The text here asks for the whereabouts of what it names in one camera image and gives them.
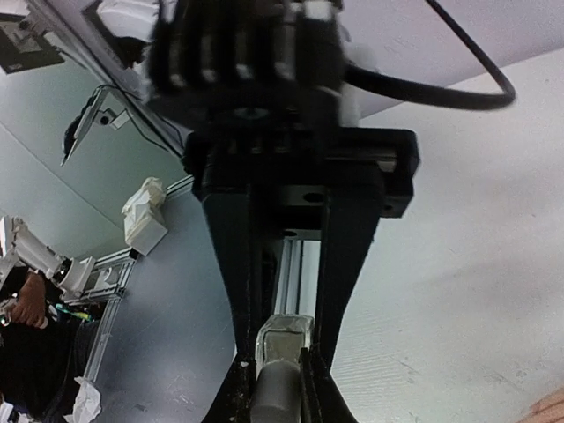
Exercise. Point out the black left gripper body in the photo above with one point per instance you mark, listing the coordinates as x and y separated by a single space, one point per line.
222 65

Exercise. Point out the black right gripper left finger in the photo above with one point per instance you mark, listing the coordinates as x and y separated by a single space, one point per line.
229 216

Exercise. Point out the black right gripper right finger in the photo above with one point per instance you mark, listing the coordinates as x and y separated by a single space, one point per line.
349 220

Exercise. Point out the clear nail polish bottle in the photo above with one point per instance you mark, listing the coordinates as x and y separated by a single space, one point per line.
281 338

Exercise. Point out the white nail polish cap brush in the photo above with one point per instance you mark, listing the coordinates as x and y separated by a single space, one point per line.
277 397

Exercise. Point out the mannequin hand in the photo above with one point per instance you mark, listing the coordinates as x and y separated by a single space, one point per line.
549 409

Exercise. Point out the white tissue box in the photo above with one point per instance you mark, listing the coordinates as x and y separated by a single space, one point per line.
144 225

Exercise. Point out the person in black clothes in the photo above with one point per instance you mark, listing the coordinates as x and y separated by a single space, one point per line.
39 365

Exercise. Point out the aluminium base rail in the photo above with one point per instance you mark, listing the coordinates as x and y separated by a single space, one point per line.
296 279

